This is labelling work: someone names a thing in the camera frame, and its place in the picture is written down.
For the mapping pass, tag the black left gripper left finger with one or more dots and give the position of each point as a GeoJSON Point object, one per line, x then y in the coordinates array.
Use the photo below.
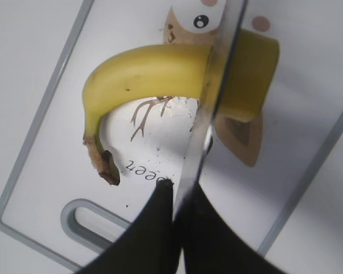
{"type": "Point", "coordinates": [149, 245]}

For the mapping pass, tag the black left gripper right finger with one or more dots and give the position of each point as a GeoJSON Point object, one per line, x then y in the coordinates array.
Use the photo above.
{"type": "Point", "coordinates": [210, 245]}

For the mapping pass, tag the cut banana slice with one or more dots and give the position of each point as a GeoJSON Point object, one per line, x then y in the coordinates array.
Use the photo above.
{"type": "Point", "coordinates": [250, 75]}

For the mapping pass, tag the knife with white handle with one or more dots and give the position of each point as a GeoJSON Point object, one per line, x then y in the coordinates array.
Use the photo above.
{"type": "Point", "coordinates": [217, 72]}

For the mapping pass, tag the yellow banana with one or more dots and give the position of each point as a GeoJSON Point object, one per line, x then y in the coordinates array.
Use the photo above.
{"type": "Point", "coordinates": [147, 71]}

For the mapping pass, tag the white grey-rimmed cutting board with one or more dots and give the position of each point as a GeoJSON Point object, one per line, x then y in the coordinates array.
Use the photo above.
{"type": "Point", "coordinates": [278, 182]}

